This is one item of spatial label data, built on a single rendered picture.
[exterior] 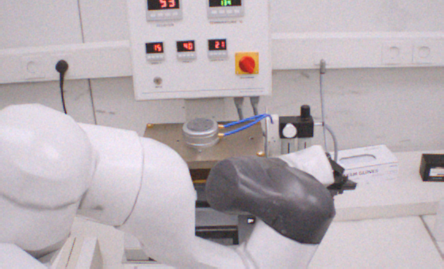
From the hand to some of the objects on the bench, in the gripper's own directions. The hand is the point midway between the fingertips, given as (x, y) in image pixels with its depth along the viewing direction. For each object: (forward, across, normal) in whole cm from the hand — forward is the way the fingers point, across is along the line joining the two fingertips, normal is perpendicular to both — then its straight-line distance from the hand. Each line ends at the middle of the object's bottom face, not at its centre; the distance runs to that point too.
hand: (342, 183), depth 98 cm
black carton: (+66, -2, 0) cm, 66 cm away
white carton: (+52, +6, -20) cm, 56 cm away
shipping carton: (-19, +49, -48) cm, 71 cm away
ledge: (+69, +2, -2) cm, 69 cm away
